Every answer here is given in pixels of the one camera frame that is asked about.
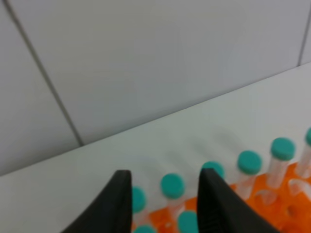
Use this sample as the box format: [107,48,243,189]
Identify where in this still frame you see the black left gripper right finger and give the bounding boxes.
[197,168,278,233]

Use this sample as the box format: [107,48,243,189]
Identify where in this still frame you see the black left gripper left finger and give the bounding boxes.
[63,170,133,233]

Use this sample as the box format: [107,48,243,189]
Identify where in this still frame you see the green capped test tube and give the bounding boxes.
[177,211,199,233]

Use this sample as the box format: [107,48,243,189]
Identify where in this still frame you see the orange test tube rack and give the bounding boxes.
[141,163,311,233]

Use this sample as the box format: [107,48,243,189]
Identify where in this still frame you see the front left racked test tube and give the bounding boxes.
[133,225,157,233]

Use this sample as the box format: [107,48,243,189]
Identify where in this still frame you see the row test tube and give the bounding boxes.
[266,137,296,189]
[160,173,185,218]
[202,161,225,179]
[132,186,149,227]
[296,128,311,179]
[236,150,262,200]

